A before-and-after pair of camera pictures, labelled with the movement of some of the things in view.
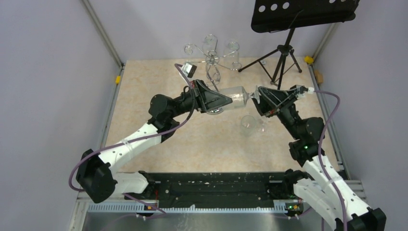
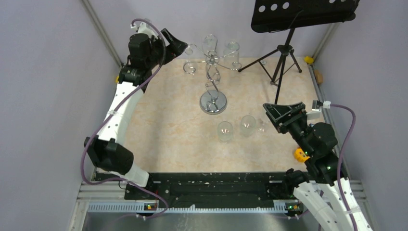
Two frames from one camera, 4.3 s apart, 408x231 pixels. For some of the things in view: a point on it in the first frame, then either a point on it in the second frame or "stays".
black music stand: x=275 y=15 stays
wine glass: x=248 y=122 stays
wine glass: x=239 y=96 to x=225 y=132
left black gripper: x=207 y=100 to x=177 y=46
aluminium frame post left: x=103 y=32 stays
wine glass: x=262 y=126 stays
